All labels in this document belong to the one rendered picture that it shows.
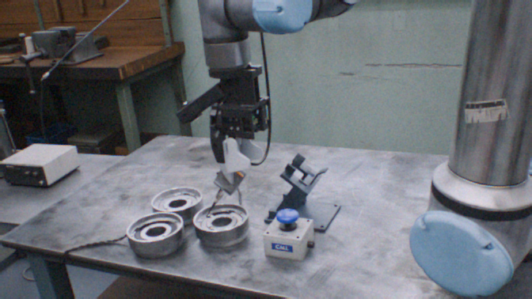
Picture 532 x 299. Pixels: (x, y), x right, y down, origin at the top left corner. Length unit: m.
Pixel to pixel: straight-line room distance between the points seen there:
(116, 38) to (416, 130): 1.64
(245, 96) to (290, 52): 1.73
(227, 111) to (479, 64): 0.43
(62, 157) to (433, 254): 1.30
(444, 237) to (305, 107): 2.04
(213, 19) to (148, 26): 1.98
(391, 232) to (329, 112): 1.64
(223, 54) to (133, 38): 2.05
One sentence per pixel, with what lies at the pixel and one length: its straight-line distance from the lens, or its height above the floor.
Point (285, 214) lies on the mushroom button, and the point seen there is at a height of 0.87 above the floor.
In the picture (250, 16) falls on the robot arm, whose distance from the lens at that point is 0.73.
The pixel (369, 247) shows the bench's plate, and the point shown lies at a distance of 0.92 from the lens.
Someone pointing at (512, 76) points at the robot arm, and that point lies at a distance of 0.54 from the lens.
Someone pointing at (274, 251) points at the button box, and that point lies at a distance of 0.90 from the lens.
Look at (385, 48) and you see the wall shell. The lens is 2.41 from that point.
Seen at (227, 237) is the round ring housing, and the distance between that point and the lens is 0.93.
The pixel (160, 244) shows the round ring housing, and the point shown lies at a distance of 0.94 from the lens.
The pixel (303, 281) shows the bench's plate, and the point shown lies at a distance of 0.85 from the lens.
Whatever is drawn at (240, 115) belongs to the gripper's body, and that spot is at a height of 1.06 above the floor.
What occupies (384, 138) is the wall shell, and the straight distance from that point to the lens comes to 2.54.
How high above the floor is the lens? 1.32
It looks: 22 degrees down
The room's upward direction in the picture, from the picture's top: 5 degrees counter-clockwise
